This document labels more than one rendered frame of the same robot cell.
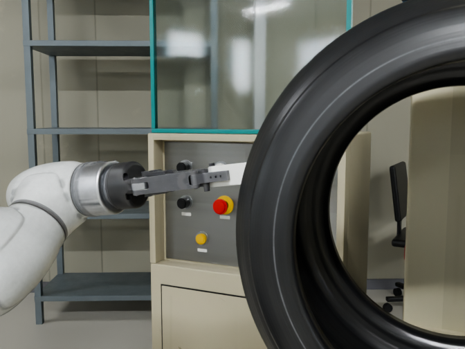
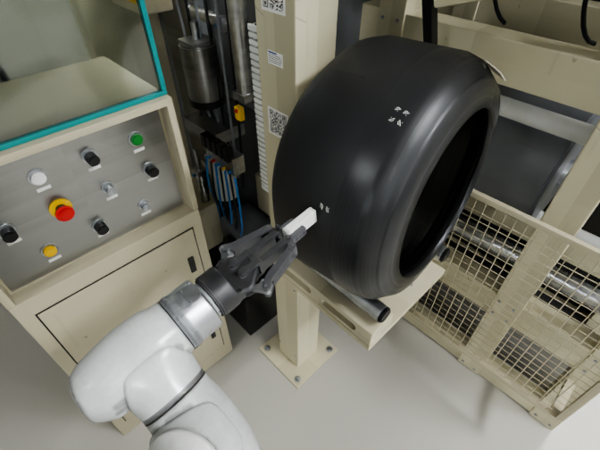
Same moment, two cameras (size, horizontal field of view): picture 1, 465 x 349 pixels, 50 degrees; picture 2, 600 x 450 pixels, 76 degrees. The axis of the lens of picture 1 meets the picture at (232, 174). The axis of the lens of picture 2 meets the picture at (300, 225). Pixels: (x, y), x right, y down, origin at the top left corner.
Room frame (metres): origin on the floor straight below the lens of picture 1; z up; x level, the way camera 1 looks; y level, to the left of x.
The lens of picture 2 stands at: (0.53, 0.45, 1.70)
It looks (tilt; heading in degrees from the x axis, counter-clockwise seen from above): 44 degrees down; 292
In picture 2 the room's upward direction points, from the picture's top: straight up
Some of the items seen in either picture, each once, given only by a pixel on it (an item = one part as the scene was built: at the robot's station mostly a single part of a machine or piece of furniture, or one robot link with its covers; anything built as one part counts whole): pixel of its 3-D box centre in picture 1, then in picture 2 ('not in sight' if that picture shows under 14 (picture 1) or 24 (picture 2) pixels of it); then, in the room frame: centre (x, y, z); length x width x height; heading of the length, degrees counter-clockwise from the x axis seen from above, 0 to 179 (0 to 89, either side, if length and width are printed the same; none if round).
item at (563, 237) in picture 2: not in sight; (470, 284); (0.30, -0.51, 0.65); 0.90 x 0.02 x 0.70; 156
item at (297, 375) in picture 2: not in sight; (298, 348); (0.89, -0.39, 0.01); 0.27 x 0.27 x 0.02; 66
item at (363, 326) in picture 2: not in sight; (329, 289); (0.70, -0.17, 0.83); 0.36 x 0.09 x 0.06; 156
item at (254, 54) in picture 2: not in sight; (267, 118); (0.98, -0.39, 1.19); 0.05 x 0.04 x 0.48; 66
